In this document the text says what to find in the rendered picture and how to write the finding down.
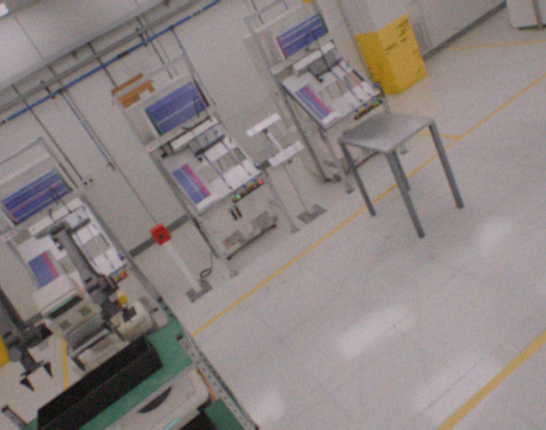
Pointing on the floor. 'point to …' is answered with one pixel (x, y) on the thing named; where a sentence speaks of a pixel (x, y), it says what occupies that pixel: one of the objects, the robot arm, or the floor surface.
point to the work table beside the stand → (380, 138)
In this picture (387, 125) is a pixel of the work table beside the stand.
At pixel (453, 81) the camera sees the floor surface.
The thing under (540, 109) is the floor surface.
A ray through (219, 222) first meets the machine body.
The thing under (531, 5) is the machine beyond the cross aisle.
